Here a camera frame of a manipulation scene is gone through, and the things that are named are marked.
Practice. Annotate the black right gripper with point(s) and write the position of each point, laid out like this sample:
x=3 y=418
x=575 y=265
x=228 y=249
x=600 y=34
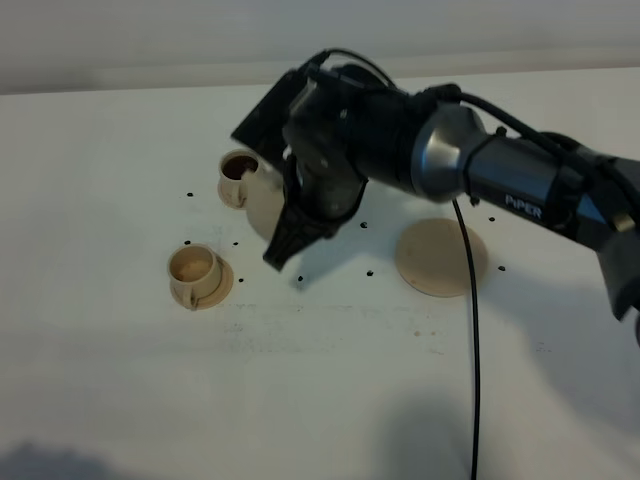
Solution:
x=344 y=128

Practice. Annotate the tan teapot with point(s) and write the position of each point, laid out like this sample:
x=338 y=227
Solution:
x=264 y=200

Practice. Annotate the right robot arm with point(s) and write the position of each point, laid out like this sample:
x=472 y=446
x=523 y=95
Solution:
x=439 y=144

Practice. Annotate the far tan teacup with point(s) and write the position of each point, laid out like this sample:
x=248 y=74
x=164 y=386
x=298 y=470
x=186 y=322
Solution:
x=234 y=165

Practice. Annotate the tan teacup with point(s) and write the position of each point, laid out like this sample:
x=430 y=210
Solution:
x=195 y=273
x=234 y=165

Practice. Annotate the far tan cup saucer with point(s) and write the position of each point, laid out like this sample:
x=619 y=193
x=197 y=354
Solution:
x=233 y=196

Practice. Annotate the tan cup saucer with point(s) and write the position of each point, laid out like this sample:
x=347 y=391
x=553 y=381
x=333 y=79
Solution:
x=214 y=297
x=233 y=196

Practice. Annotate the near tan cup saucer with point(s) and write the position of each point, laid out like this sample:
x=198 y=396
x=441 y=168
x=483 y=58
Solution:
x=214 y=297

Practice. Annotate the near tan teacup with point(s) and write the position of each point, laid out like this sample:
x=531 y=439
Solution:
x=195 y=273

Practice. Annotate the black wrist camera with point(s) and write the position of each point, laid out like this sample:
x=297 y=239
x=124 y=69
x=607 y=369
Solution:
x=261 y=130

